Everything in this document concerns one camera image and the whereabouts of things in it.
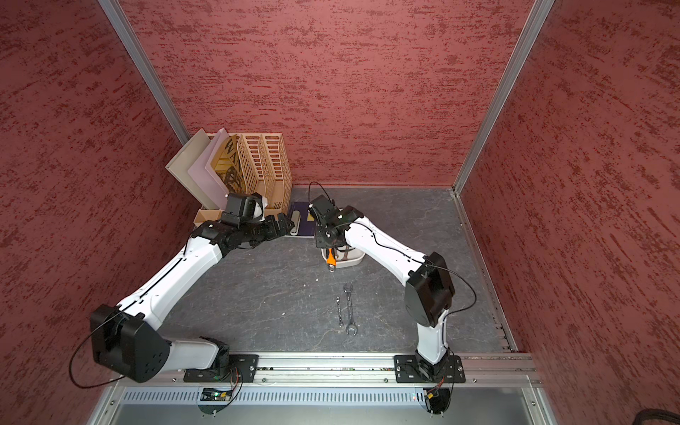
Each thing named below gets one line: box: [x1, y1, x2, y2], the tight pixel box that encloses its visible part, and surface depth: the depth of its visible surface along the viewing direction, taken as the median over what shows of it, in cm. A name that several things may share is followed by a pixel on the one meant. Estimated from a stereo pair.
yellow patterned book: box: [210, 134, 248, 194], surface depth 102 cm
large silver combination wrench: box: [342, 282, 358, 337], surface depth 87 cm
